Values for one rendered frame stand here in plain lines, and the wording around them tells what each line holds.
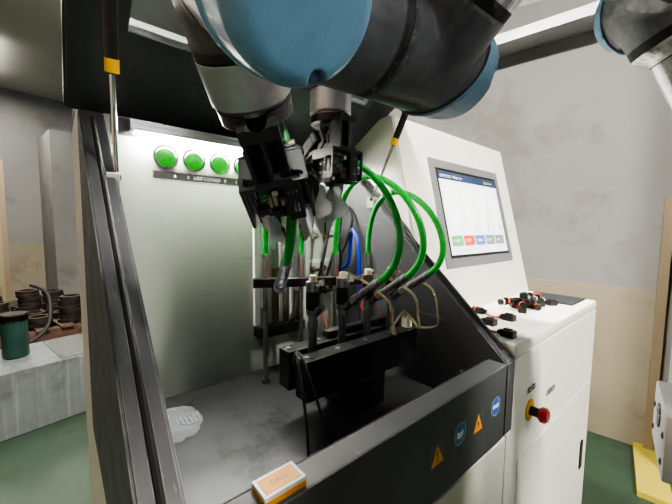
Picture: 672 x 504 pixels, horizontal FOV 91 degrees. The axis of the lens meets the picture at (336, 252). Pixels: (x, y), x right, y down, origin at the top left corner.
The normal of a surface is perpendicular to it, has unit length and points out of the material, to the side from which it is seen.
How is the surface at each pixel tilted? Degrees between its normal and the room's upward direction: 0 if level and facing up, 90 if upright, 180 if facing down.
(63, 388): 90
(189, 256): 90
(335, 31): 125
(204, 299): 90
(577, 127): 90
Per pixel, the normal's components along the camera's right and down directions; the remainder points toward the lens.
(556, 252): -0.65, 0.05
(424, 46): 0.53, 0.48
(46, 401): 0.79, 0.06
